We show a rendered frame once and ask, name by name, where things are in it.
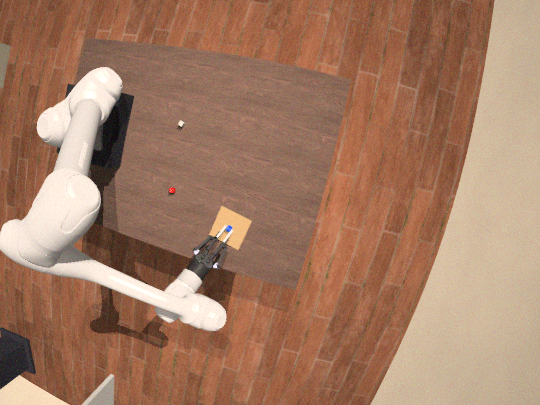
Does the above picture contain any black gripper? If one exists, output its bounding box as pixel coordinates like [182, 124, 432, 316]
[187, 225, 233, 280]

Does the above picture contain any tan square mat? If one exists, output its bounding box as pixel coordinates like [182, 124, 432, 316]
[209, 206, 252, 250]

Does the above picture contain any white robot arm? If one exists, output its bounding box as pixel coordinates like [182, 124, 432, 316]
[0, 67, 227, 331]

